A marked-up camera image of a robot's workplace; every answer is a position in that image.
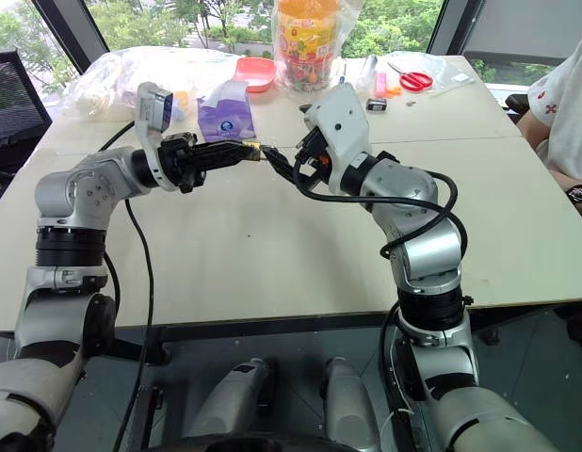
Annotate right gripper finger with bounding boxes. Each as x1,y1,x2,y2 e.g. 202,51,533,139
270,159,308,190
263,145,300,174

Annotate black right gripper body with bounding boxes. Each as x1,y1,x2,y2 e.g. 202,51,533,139
293,124,332,193

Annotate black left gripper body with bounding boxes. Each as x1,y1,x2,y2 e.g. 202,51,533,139
157,132,208,195

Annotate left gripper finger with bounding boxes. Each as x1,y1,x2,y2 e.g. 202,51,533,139
199,153,246,173
196,139,248,159

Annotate brass padlock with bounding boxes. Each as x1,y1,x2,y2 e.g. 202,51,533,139
240,139,263,164

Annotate purple plastic pouch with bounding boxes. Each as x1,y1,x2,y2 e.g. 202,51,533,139
195,78,257,144

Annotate pink plastic bowl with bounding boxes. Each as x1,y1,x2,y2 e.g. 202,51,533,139
233,56,278,94

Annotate crumpled clear plastic bag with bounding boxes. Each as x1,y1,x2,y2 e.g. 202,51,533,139
59,45,245,121

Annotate clear jar of colourful sweets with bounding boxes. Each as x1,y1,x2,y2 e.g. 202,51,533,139
271,0,344,99

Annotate flat clear plastic bag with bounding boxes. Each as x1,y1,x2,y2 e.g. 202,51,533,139
389,50,477,95

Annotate black mesh office chair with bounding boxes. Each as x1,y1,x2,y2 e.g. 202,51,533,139
0,49,54,213

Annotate black chair armrest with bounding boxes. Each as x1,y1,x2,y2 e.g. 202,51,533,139
503,92,532,126

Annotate silver robot leg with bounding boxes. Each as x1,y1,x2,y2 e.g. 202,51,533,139
185,356,279,439
321,356,381,452

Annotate person in white shirt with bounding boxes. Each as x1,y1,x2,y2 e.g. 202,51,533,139
514,27,582,208

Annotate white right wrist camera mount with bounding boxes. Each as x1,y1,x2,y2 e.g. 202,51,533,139
301,83,372,195

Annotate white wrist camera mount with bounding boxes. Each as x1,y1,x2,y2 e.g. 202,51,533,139
301,83,372,195
133,81,180,193

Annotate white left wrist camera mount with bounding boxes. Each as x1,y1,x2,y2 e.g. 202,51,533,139
133,81,180,193

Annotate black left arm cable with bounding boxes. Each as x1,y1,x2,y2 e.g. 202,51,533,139
97,120,155,452

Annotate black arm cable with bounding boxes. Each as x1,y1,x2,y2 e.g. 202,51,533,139
290,153,470,452
97,120,155,452

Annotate red handled scissors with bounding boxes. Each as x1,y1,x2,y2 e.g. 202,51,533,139
387,60,435,91

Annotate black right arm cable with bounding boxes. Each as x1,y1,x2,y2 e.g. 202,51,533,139
290,153,470,452

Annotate black table frame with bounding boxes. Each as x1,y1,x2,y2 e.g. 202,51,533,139
0,300,582,368

